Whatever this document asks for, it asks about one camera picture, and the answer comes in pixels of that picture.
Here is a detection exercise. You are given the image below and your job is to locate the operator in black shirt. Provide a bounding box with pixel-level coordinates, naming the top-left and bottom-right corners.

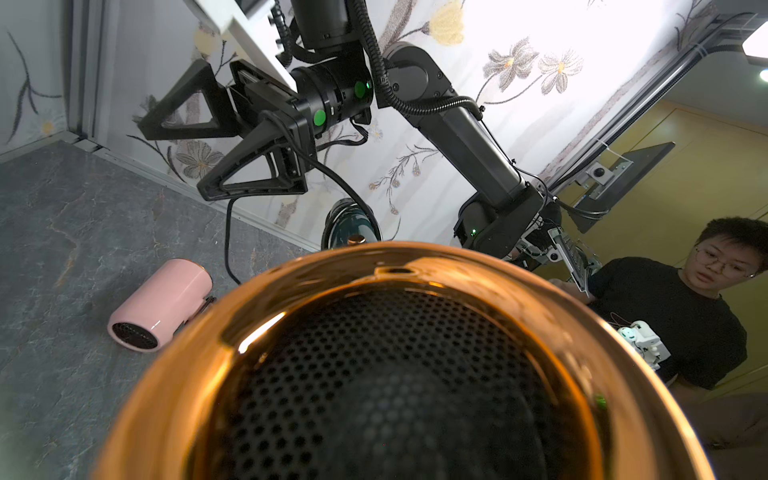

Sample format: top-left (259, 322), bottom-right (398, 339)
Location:
top-left (553, 217), bottom-right (767, 479)

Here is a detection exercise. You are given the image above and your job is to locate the pink hair dryer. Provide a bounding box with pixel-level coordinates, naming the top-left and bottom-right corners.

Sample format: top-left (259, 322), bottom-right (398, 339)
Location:
top-left (107, 259), bottom-right (213, 352)

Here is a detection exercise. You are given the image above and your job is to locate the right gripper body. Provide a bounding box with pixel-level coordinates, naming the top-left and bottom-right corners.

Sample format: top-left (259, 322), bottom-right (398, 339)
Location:
top-left (227, 60), bottom-right (315, 195)

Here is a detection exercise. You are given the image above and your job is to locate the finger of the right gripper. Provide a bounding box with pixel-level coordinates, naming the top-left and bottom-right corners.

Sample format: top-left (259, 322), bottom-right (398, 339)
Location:
top-left (138, 59), bottom-right (240, 141)
top-left (197, 113), bottom-right (309, 201)

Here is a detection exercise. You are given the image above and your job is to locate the dark green hair dryer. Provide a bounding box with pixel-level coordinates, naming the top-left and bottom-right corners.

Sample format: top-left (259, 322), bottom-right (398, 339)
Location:
top-left (89, 113), bottom-right (715, 480)

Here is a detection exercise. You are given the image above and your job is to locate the black monitor on stand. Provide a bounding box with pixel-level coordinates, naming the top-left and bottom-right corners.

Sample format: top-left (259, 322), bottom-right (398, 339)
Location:
top-left (567, 142), bottom-right (675, 233)

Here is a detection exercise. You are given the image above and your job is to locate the white teleoperation controller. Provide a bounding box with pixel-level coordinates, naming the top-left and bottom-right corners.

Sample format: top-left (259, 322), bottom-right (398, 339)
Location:
top-left (617, 320), bottom-right (671, 371)

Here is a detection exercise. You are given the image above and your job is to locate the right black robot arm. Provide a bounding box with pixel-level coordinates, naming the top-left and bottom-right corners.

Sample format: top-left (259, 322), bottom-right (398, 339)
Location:
top-left (138, 1), bottom-right (559, 260)

